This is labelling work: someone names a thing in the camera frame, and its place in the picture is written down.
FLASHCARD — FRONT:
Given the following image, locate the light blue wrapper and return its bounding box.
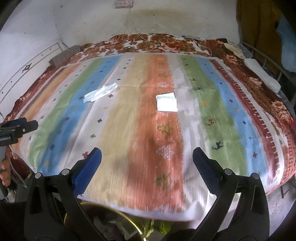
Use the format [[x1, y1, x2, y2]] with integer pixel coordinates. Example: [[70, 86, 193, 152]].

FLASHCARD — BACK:
[[83, 83, 118, 103]]

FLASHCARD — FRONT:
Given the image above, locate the white folded paper square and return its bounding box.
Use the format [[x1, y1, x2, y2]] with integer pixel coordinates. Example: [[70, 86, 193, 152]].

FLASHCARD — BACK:
[[156, 92, 178, 112]]

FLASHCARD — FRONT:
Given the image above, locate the white rolled cloth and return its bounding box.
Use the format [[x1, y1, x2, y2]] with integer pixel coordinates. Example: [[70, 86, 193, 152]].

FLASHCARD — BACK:
[[243, 58, 281, 94]]

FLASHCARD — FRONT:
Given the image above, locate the white bed headboard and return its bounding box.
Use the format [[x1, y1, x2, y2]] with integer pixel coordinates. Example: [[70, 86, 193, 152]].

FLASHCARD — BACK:
[[1, 42, 67, 113]]

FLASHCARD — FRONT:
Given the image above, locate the brown floral blanket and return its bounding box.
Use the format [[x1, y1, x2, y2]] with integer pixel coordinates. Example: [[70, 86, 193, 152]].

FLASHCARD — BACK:
[[3, 32, 296, 195]]

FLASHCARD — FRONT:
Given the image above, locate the person's left hand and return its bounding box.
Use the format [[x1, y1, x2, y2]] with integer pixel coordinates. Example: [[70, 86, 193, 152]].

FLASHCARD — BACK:
[[0, 152, 11, 187]]

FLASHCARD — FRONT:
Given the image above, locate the striped colourful bed mat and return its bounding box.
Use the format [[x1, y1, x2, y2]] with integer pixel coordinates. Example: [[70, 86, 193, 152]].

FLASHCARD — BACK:
[[9, 52, 291, 220]]

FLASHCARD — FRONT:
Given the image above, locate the round dark trash bin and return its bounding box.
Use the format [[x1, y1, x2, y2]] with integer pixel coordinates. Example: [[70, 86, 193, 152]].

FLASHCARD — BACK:
[[62, 200, 146, 240]]

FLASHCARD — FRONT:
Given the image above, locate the grey folded cloth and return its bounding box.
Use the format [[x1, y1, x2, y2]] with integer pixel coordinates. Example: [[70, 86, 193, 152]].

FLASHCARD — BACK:
[[49, 45, 81, 67]]

